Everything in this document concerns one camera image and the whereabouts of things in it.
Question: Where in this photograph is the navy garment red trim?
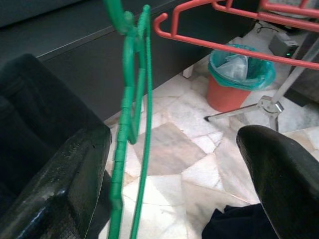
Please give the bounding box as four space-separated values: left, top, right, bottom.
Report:
201 203 280 239

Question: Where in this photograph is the red plastic clothes hanger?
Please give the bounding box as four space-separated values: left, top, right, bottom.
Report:
214 0 319 33
153 0 319 72

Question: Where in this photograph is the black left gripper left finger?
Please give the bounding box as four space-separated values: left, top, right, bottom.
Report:
0 123 112 239

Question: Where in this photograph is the silver metal clothes rack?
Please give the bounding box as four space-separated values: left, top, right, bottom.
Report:
204 32 319 132

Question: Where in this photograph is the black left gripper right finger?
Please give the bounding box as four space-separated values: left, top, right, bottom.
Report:
236 125 319 239

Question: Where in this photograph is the black TV console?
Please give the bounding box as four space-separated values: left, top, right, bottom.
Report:
0 0 262 124

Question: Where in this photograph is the black T-shirt green logo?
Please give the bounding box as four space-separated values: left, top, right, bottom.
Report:
0 53 107 217

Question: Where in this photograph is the black power adapter box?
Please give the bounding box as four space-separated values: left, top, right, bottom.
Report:
268 31 299 59

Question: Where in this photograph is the green wire clothes hanger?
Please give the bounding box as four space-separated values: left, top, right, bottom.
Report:
103 0 153 239

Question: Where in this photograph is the dark grey fabric sofa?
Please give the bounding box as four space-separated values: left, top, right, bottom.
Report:
284 56 319 108

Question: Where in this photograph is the orange bin teal liner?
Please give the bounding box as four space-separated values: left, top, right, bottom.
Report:
206 44 277 113

